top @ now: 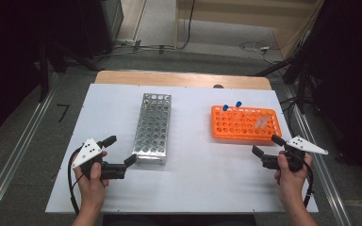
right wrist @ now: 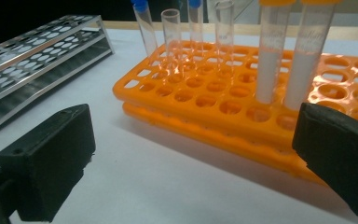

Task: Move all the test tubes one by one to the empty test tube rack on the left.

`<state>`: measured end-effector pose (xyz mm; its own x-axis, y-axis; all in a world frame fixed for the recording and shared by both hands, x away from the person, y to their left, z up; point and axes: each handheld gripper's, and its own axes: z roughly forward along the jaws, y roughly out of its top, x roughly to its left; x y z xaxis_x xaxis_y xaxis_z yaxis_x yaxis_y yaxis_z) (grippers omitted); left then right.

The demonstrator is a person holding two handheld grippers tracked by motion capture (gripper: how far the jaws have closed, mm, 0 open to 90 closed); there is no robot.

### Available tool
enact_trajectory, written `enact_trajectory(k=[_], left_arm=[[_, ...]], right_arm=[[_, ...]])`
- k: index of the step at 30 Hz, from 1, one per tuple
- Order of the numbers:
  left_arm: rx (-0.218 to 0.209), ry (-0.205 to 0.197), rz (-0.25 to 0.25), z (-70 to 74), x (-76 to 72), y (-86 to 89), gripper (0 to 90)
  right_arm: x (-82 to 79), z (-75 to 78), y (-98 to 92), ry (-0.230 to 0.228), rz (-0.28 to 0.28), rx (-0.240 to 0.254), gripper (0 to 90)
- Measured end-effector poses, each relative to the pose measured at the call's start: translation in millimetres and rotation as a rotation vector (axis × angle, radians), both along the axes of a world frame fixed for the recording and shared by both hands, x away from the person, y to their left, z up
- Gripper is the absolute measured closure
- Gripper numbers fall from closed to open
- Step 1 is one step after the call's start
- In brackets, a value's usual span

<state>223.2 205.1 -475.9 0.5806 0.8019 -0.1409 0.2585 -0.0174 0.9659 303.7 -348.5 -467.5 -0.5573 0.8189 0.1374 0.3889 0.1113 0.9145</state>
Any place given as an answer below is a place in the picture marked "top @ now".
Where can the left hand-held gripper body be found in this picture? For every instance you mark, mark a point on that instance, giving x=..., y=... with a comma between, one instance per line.
x=86, y=152

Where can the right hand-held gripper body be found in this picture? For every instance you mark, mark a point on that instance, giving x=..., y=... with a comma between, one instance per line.
x=301, y=143

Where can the orange plastic tube rack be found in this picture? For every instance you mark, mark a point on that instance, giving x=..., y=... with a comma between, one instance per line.
x=242, y=130

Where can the silver metal tube rack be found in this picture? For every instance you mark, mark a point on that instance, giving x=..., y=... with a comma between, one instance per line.
x=152, y=128

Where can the blue-capped test tube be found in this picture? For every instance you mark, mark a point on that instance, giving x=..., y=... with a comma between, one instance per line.
x=238, y=104
x=225, y=107

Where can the person's left hand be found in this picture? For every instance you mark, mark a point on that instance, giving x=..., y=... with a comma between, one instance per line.
x=91, y=191

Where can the person's right hand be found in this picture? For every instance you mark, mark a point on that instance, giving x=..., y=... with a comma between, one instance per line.
x=292, y=185

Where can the black metal stand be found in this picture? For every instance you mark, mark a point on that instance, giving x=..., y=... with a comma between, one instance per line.
x=44, y=72
x=301, y=84

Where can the white board sheet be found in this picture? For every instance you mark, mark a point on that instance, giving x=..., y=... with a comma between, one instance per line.
x=194, y=182

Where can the person's dark clothing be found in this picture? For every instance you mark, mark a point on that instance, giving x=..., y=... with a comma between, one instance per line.
x=179, y=220

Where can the dark curtain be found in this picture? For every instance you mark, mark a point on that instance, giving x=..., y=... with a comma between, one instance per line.
x=352, y=78

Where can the black cabinet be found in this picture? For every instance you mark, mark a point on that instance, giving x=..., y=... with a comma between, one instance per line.
x=106, y=22

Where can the light wooden platform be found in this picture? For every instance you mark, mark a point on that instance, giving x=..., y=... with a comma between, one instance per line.
x=248, y=15

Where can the silver metal floor rail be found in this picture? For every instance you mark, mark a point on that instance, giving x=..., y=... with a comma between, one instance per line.
x=15, y=160
x=326, y=179

